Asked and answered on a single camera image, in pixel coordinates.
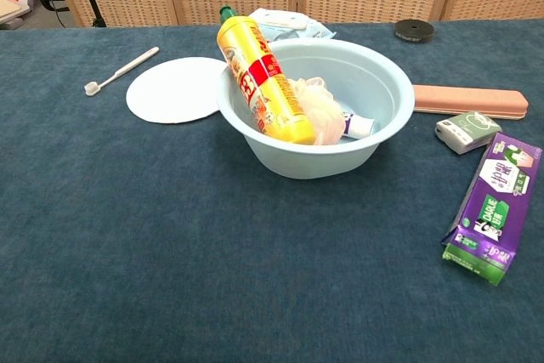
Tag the pink bath sponge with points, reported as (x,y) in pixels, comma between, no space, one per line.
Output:
(325,112)

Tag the yellow bottle red label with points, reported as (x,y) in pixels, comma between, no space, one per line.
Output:
(263,82)

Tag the purple white tube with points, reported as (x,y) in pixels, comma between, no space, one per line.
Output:
(361,126)

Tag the light blue plastic basin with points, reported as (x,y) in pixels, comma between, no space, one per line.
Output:
(314,159)

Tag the purple green toothpaste box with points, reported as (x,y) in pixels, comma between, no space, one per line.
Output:
(497,205)

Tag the dark blue table cloth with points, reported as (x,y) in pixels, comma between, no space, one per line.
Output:
(212,252)

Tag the white round paper plate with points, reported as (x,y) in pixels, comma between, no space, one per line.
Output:
(174,91)

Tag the blue wet wipes pack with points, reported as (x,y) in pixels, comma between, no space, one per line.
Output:
(306,27)

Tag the white toothbrush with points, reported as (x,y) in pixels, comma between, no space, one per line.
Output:
(123,69)

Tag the black round disc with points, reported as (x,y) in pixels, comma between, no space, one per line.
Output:
(413,30)

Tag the green pocket tissue pack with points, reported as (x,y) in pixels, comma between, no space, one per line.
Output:
(467,131)

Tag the pink toothbrush case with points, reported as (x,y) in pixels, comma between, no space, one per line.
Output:
(467,100)

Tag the beige flat board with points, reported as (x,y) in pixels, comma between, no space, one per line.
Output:
(10,10)

